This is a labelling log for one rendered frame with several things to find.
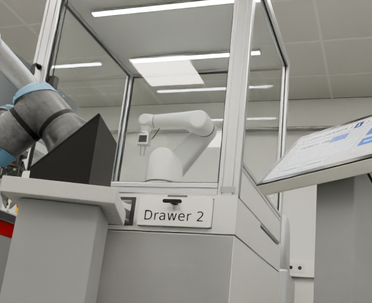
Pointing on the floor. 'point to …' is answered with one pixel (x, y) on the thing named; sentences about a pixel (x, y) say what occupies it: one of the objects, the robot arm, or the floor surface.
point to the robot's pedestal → (57, 240)
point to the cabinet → (182, 270)
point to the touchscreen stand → (347, 241)
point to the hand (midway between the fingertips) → (9, 205)
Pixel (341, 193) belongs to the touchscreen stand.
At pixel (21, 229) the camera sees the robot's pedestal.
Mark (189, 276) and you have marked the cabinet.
